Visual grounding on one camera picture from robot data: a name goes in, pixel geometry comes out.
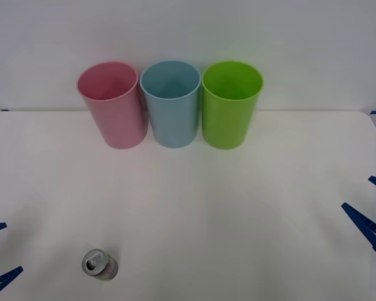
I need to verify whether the pale blue plastic waste bin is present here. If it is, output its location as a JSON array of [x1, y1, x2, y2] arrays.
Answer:
[[139, 60, 202, 149]]

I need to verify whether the pink plastic waste bin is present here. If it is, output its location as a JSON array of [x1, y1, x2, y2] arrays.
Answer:
[[76, 61, 149, 150]]

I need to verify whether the green plastic waste bin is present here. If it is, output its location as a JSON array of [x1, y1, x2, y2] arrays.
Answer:
[[201, 60, 264, 150]]

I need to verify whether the small drink can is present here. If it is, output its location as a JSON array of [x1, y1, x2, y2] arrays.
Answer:
[[81, 248, 118, 282]]

